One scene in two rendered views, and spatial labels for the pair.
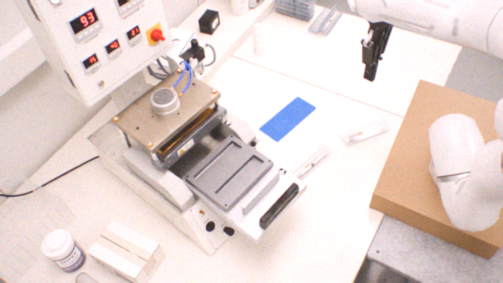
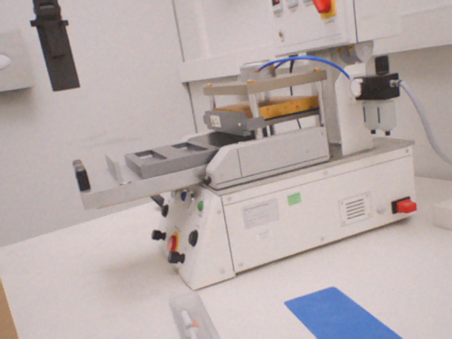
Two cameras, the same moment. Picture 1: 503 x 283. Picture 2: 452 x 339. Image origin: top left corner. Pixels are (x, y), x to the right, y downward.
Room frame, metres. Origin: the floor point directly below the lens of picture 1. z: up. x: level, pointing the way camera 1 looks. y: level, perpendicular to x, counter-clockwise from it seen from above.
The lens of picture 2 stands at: (1.24, -0.76, 1.14)
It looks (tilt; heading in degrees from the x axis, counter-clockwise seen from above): 13 degrees down; 115
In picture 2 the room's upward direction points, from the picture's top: 10 degrees counter-clockwise
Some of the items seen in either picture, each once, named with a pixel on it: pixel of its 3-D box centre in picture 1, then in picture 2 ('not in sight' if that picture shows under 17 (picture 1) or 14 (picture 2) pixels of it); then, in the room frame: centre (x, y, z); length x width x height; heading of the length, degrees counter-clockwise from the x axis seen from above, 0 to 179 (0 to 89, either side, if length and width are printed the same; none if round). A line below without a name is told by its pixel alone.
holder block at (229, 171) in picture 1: (229, 171); (170, 157); (0.72, 0.07, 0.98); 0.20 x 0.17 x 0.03; 134
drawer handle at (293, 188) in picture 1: (279, 205); (80, 173); (0.59, -0.06, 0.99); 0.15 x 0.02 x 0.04; 134
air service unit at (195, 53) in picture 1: (193, 62); (372, 97); (1.13, 0.17, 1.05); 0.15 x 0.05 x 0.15; 134
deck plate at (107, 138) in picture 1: (171, 138); (283, 155); (0.91, 0.26, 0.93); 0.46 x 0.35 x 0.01; 44
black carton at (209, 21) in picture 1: (209, 22); not in sight; (1.65, 0.13, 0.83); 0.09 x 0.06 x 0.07; 152
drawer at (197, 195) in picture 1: (242, 182); (149, 167); (0.69, 0.04, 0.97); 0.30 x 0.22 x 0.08; 44
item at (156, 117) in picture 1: (165, 102); (276, 88); (0.92, 0.24, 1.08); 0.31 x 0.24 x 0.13; 134
